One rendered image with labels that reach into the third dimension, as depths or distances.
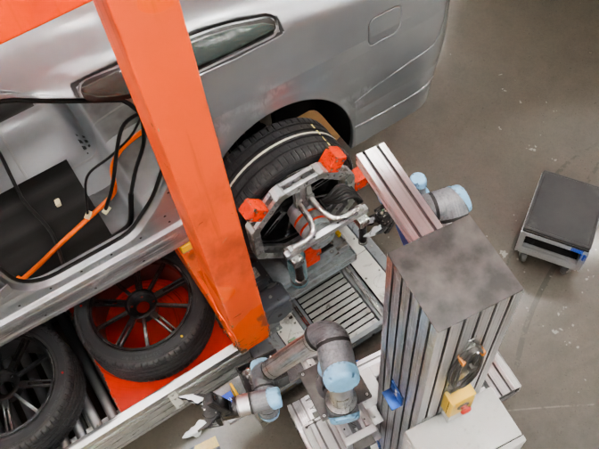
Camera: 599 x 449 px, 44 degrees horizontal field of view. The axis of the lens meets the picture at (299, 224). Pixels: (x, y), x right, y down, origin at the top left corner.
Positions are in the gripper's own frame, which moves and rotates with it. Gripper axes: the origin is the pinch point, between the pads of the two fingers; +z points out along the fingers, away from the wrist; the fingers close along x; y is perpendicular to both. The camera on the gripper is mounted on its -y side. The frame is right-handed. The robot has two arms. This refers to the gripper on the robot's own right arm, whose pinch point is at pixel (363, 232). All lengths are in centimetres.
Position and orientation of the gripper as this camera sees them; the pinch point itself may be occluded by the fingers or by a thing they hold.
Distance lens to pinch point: 333.3
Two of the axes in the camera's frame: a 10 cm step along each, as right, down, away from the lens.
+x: 5.5, 7.0, -4.7
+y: -0.7, -5.1, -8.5
